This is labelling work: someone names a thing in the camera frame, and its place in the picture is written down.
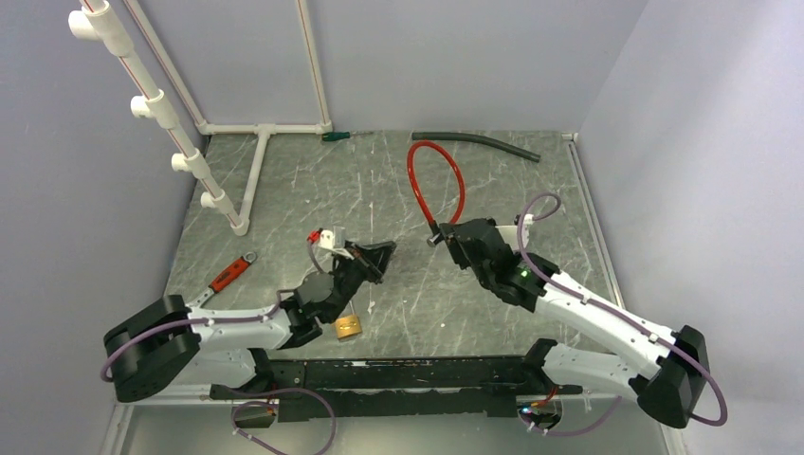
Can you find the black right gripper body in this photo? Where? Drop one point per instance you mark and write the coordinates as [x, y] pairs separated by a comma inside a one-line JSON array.
[[484, 277]]

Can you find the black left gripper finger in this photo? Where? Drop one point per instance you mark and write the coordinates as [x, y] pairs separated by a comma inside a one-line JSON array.
[[373, 274], [378, 254]]

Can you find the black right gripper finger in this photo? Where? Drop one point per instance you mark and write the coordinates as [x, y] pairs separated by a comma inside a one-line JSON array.
[[467, 229], [457, 251]]

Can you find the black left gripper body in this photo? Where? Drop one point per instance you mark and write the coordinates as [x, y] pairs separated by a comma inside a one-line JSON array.
[[348, 278]]

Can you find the red cable lock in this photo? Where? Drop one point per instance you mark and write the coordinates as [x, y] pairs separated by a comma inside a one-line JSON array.
[[438, 186]]

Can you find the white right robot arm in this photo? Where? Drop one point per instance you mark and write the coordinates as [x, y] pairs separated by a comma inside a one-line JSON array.
[[663, 371]]

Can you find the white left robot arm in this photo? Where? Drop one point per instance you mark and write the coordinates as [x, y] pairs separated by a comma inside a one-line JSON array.
[[170, 343]]

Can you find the brass padlock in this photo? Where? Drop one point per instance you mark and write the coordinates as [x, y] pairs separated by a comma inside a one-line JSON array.
[[348, 325]]

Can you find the red adjustable wrench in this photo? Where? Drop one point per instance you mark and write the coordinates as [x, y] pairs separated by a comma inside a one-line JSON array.
[[225, 278]]

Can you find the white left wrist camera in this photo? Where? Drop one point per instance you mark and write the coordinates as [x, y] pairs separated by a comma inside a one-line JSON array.
[[332, 240]]

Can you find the aluminium frame rail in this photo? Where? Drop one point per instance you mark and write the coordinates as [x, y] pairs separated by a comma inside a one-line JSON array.
[[570, 143]]

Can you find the white PVC pipe frame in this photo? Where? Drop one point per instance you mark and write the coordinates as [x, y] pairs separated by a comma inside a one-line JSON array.
[[97, 21]]

